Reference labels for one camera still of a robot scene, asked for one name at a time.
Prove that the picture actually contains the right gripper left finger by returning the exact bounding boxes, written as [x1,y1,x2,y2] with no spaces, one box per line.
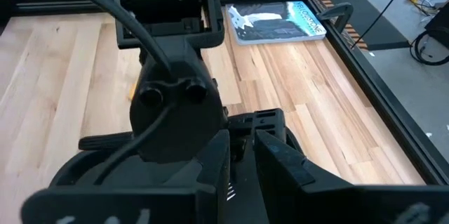
[20,129,231,224]

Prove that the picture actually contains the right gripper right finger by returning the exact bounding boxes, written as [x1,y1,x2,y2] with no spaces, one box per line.
[254,129,449,224]

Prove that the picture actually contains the black aluminium table frame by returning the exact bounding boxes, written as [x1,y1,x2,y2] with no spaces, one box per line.
[0,0,449,186]

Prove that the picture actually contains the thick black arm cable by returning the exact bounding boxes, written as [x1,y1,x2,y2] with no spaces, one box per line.
[45,0,173,77]

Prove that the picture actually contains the Yellowstone picture book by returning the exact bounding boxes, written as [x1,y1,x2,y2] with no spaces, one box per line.
[225,0,328,46]

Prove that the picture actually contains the thin black hanging cable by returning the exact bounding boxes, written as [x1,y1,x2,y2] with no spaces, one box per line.
[350,0,419,48]

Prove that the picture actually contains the black equipment box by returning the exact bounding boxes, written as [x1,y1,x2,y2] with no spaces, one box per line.
[423,1,449,50]

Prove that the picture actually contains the black table clamp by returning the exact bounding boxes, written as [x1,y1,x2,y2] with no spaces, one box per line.
[316,2,354,34]

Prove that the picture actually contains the coiled black floor cable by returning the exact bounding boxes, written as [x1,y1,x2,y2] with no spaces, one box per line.
[409,29,449,67]

